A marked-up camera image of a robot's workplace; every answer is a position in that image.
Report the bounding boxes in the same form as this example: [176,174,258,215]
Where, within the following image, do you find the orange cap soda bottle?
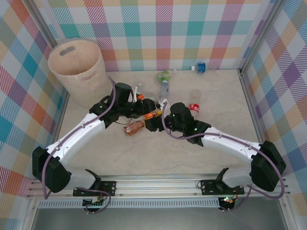
[138,94,163,120]

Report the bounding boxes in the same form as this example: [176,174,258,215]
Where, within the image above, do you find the Coca-Cola bottle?
[189,89,201,118]

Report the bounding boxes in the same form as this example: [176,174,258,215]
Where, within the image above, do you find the blue cap water bottle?
[158,80,170,101]

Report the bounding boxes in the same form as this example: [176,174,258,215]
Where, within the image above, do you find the blue label clear bottle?
[191,62,216,74]

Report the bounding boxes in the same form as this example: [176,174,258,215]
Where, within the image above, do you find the beige plastic bin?
[47,39,111,108]

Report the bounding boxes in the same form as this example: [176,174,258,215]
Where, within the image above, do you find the small black controller board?
[83,198,106,208]
[219,196,237,209]

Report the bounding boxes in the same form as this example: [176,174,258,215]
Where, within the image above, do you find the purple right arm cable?
[161,104,286,213]

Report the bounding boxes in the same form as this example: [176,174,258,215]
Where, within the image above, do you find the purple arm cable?
[161,104,286,213]
[42,76,118,215]

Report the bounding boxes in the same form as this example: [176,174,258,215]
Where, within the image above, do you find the aluminium side rail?
[239,69,275,178]
[42,86,72,180]

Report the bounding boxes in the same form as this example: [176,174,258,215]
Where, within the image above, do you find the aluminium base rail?
[26,174,291,198]

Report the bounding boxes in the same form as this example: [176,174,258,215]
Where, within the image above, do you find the white slotted cable tray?
[38,200,220,208]

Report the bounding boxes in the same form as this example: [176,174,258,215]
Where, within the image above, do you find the aluminium frame post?
[28,0,60,46]
[239,0,287,75]

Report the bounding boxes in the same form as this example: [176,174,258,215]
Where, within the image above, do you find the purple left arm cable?
[42,76,118,215]

